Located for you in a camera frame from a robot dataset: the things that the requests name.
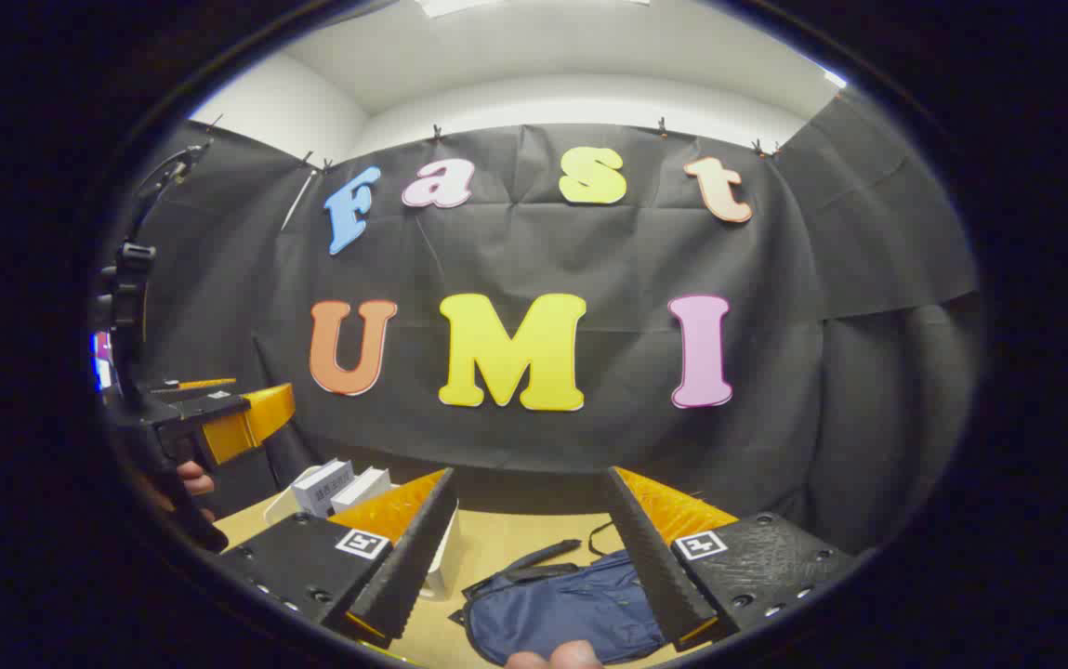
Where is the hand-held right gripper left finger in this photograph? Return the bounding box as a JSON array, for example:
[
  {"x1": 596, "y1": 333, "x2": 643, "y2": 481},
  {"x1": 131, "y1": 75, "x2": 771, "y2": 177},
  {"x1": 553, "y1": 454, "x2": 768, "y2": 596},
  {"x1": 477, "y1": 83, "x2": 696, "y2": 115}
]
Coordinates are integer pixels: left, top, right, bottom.
[{"x1": 215, "y1": 467, "x2": 460, "y2": 651}]

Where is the white bookshelf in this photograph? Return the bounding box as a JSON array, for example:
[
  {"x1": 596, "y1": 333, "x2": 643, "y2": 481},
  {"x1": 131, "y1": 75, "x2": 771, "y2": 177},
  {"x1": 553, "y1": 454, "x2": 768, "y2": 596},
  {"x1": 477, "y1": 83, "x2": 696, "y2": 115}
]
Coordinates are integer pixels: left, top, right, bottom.
[{"x1": 262, "y1": 465, "x2": 460, "y2": 600}]

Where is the blue schoolbag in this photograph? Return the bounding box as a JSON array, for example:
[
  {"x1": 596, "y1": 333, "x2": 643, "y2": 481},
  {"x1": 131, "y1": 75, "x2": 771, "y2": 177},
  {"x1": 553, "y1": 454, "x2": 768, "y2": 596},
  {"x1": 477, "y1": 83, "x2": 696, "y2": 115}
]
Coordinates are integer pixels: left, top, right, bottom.
[{"x1": 448, "y1": 520, "x2": 669, "y2": 667}]

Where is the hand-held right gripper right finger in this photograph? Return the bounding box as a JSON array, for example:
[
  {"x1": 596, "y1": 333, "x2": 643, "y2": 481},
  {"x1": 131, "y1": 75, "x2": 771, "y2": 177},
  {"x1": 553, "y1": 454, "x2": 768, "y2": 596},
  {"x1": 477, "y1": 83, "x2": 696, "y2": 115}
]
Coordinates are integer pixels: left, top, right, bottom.
[{"x1": 600, "y1": 466, "x2": 862, "y2": 651}]

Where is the lit computer screen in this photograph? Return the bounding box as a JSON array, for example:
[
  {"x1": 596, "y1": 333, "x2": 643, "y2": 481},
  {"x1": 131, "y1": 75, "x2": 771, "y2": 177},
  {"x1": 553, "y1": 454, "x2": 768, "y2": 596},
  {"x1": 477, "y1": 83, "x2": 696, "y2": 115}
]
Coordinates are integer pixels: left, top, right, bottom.
[{"x1": 91, "y1": 330, "x2": 116, "y2": 391}]

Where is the row of black cloth clips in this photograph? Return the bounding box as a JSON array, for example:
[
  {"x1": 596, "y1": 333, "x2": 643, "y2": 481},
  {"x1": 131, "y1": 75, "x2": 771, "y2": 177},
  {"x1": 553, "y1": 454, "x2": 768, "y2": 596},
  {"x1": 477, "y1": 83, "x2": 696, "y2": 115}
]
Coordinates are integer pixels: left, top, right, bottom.
[{"x1": 208, "y1": 113, "x2": 781, "y2": 173}]

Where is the black backdrop cloth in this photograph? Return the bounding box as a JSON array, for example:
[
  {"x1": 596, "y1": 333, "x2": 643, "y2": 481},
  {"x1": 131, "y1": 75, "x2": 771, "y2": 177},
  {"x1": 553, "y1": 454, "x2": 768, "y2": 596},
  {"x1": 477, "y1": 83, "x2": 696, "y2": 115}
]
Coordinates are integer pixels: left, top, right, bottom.
[{"x1": 125, "y1": 88, "x2": 981, "y2": 558}]

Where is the ceiling light panel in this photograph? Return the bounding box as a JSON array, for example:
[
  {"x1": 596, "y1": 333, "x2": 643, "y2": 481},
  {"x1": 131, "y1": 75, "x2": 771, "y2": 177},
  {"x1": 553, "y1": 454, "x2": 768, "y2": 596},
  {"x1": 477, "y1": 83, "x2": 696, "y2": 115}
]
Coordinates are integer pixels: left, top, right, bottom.
[{"x1": 417, "y1": 0, "x2": 499, "y2": 18}]

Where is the white book with grey spine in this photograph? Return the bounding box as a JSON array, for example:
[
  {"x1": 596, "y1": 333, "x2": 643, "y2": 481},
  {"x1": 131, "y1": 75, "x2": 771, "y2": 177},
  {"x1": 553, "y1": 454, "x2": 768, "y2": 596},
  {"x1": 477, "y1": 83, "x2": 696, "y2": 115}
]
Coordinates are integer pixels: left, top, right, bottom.
[{"x1": 292, "y1": 458, "x2": 355, "y2": 518}]

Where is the thin white rod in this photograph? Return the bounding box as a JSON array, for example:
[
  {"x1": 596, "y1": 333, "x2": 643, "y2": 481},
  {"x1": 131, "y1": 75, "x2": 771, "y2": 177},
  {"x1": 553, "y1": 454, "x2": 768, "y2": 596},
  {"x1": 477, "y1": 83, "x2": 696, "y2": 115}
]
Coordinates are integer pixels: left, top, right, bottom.
[{"x1": 281, "y1": 169, "x2": 317, "y2": 232}]

